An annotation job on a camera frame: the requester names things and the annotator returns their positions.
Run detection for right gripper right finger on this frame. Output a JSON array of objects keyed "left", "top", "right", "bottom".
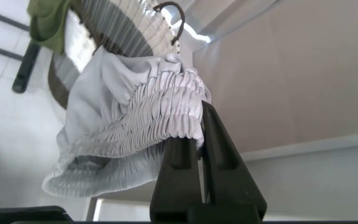
[{"left": 201, "top": 100, "right": 267, "bottom": 222}]

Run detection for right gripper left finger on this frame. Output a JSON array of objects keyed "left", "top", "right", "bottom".
[{"left": 149, "top": 136, "right": 203, "bottom": 222}]

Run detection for pale grey shorts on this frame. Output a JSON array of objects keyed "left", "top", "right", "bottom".
[{"left": 41, "top": 46, "right": 213, "bottom": 198}]

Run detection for white laundry basket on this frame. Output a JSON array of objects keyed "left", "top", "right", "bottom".
[{"left": 47, "top": 0, "right": 186, "bottom": 110}]

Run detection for black clothes rack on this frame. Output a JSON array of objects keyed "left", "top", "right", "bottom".
[{"left": 0, "top": 6, "right": 42, "bottom": 94}]

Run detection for white curtain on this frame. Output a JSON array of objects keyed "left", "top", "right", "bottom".
[{"left": 158, "top": 0, "right": 287, "bottom": 52}]

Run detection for green garment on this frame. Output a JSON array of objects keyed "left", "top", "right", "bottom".
[{"left": 27, "top": 0, "right": 83, "bottom": 55}]

